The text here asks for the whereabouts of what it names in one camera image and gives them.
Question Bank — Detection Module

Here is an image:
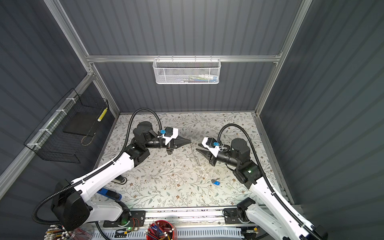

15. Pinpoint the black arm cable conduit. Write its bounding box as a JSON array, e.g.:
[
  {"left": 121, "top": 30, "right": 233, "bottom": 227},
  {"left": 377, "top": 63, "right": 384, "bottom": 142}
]
[
  {"left": 217, "top": 123, "right": 323, "bottom": 240},
  {"left": 31, "top": 107, "right": 163, "bottom": 226}
]

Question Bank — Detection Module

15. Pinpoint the horizontal aluminium frame bar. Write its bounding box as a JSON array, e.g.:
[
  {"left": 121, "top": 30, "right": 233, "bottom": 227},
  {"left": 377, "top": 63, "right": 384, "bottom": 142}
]
[{"left": 86, "top": 55, "right": 281, "bottom": 63}]

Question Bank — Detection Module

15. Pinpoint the black foam pad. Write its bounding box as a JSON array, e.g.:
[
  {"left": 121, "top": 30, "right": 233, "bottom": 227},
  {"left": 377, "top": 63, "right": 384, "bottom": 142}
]
[{"left": 63, "top": 113, "right": 101, "bottom": 137}]

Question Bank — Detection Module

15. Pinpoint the yellow marker pen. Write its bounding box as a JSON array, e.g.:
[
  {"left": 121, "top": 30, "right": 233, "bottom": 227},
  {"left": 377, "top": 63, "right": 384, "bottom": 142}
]
[{"left": 97, "top": 107, "right": 108, "bottom": 122}]

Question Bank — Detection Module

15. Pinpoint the red pencil cup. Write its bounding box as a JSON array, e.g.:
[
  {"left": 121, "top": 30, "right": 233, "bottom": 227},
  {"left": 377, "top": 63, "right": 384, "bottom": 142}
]
[{"left": 146, "top": 220, "right": 178, "bottom": 240}]

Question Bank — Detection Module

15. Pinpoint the grey black stapler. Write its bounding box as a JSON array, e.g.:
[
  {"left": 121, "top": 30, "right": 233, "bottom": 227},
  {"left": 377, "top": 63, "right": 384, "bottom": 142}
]
[{"left": 112, "top": 176, "right": 127, "bottom": 185}]

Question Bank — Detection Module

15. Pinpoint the black wire basket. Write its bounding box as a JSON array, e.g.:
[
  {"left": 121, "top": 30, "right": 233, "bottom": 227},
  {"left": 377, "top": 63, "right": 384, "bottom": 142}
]
[{"left": 24, "top": 92, "right": 109, "bottom": 164}]

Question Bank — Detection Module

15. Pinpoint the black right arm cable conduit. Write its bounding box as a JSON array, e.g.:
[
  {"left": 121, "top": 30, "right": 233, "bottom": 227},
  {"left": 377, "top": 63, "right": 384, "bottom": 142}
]
[{"left": 217, "top": 123, "right": 323, "bottom": 240}]

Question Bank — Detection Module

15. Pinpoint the aluminium frame corner post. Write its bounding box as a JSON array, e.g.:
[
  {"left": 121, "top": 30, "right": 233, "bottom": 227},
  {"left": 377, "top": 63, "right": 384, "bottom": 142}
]
[{"left": 44, "top": 0, "right": 120, "bottom": 119}]

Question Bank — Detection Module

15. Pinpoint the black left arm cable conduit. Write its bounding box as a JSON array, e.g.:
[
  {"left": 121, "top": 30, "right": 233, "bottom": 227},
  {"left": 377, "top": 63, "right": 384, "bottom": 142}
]
[{"left": 31, "top": 107, "right": 163, "bottom": 226}]

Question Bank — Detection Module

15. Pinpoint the clear pencil jar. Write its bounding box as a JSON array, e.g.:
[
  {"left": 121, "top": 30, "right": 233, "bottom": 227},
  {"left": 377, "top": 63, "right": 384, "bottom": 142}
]
[{"left": 44, "top": 225, "right": 95, "bottom": 240}]

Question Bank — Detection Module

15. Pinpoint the white wire mesh basket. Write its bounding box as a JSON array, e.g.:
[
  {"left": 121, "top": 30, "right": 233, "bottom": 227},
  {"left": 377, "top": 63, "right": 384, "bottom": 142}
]
[{"left": 153, "top": 59, "right": 222, "bottom": 85}]

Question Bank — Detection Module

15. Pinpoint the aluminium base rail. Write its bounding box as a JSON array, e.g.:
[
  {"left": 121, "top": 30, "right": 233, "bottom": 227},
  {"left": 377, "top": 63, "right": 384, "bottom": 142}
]
[{"left": 89, "top": 205, "right": 304, "bottom": 240}]

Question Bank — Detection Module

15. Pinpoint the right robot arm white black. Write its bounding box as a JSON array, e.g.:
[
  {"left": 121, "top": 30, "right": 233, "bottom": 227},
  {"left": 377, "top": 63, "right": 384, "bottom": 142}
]
[{"left": 197, "top": 137, "right": 329, "bottom": 240}]

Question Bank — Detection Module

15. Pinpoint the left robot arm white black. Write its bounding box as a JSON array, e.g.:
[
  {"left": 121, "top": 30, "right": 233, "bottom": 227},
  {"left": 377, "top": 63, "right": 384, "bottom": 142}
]
[{"left": 51, "top": 121, "right": 191, "bottom": 231}]

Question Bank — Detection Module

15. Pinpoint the blue black stapler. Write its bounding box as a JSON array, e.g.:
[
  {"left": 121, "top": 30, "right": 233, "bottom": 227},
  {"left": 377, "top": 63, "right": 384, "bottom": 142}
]
[{"left": 97, "top": 188, "right": 122, "bottom": 201}]

